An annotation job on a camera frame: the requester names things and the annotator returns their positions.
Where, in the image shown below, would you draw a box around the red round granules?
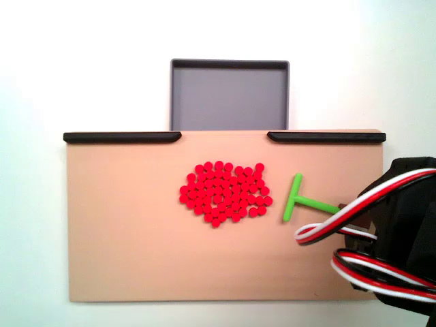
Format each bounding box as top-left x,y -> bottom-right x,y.
179,160 -> 274,228

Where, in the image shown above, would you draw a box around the green T-shaped pusher tool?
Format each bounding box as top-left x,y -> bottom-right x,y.
282,172 -> 373,240

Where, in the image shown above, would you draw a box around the red white black servo cable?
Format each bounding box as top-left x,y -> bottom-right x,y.
294,168 -> 436,245
330,247 -> 436,304

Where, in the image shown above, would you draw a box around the grey shallow container tray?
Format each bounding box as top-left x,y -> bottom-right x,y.
170,58 -> 291,131

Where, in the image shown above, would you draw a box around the beige rectangular work board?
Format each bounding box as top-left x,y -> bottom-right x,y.
64,128 -> 386,303

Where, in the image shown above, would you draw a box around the black edge rail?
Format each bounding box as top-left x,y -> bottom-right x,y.
266,131 -> 387,144
63,131 -> 183,144

